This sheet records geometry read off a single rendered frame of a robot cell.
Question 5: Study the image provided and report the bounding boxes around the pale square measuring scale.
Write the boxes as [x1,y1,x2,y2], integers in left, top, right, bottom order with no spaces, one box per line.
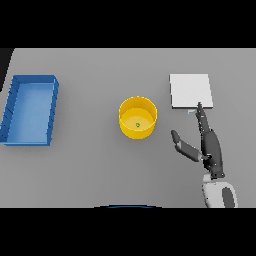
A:
[168,73,214,115]

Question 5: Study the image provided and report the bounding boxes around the yellow bowl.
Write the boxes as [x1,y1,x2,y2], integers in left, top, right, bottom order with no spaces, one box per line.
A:
[118,96,159,140]

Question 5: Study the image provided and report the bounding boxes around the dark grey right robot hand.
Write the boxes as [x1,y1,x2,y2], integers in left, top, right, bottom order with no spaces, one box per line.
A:
[170,101,226,180]

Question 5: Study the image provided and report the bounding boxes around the blue plastic tray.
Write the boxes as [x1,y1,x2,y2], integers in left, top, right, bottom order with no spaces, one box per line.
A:
[0,74,60,147]

